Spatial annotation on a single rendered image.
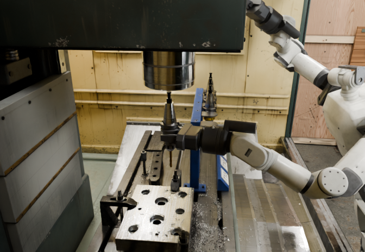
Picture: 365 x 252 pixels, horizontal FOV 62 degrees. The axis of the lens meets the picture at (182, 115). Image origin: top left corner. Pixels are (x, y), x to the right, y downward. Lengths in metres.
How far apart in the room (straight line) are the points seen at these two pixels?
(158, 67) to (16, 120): 0.44
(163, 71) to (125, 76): 1.21
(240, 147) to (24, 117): 0.65
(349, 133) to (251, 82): 0.92
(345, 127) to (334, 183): 0.32
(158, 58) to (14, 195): 0.58
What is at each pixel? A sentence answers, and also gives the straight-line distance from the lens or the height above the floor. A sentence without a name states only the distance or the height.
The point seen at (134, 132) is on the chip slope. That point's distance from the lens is 2.09.
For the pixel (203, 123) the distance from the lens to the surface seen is 1.22.
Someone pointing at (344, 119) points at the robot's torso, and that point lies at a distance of 1.20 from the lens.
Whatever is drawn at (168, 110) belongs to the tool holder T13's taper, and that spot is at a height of 1.36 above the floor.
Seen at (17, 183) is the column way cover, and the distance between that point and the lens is 1.04.
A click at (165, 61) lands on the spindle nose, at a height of 1.53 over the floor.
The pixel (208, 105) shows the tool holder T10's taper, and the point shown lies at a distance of 1.35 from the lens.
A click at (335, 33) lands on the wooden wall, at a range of 3.68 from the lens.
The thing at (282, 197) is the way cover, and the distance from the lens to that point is 1.72.
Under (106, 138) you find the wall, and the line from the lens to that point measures 2.26.
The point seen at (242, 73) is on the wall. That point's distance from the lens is 1.97.
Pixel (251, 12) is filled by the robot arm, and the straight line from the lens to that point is 1.19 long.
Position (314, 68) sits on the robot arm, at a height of 1.39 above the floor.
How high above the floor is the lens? 1.70
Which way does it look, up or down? 22 degrees down
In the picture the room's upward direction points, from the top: straight up
